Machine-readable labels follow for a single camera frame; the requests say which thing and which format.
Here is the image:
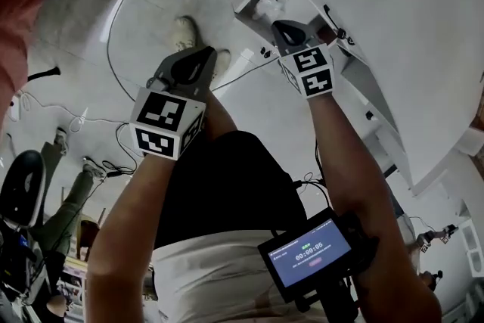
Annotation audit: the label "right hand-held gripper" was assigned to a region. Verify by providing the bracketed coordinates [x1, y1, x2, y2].
[271, 19, 336, 100]

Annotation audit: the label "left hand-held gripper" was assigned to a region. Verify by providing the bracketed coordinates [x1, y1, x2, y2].
[129, 45, 219, 162]

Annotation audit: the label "white item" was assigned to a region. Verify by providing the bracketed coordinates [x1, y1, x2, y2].
[251, 0, 288, 21]

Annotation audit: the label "person's left forearm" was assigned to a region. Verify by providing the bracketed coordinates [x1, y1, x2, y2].
[85, 89, 235, 323]

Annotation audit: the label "person's right forearm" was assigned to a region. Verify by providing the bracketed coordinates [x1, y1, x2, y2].
[307, 91, 444, 323]

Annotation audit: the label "person's right hand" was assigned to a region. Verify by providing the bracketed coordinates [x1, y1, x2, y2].
[316, 26, 338, 47]

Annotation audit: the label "beige right shoe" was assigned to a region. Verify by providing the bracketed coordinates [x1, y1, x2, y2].
[212, 48, 232, 82]

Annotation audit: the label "beige shoe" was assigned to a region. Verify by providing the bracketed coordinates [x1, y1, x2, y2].
[212, 48, 232, 82]
[172, 14, 207, 54]

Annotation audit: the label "beige left shoe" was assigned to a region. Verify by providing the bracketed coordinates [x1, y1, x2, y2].
[172, 14, 207, 54]

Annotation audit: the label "white desk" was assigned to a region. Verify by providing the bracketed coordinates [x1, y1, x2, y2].
[312, 0, 484, 198]

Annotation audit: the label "black shorts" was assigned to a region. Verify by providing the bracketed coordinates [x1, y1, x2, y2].
[154, 129, 308, 250]

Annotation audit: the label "black chair base leg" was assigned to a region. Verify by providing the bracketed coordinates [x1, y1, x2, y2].
[26, 66, 62, 83]

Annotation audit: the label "black office chair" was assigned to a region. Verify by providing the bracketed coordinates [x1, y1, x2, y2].
[0, 148, 48, 228]

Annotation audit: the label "white shirt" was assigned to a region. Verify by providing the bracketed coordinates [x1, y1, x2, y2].
[150, 229, 334, 323]

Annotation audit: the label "black monitor screen device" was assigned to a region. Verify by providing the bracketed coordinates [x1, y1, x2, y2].
[256, 207, 380, 315]

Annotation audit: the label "background hand-held gripper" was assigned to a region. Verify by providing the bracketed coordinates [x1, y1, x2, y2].
[414, 223, 461, 255]

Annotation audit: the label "black cable on desk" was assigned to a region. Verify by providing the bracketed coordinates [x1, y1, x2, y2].
[322, 4, 355, 47]

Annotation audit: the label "long black floor cable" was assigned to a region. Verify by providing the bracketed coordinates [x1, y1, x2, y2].
[105, 0, 281, 103]

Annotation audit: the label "black tangled floor cable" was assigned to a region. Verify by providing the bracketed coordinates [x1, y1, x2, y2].
[83, 121, 139, 179]

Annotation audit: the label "white floor cable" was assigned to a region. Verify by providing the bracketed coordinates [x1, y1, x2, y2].
[10, 89, 129, 135]

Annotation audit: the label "black monitor cable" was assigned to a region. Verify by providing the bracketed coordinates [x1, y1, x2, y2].
[291, 144, 334, 213]

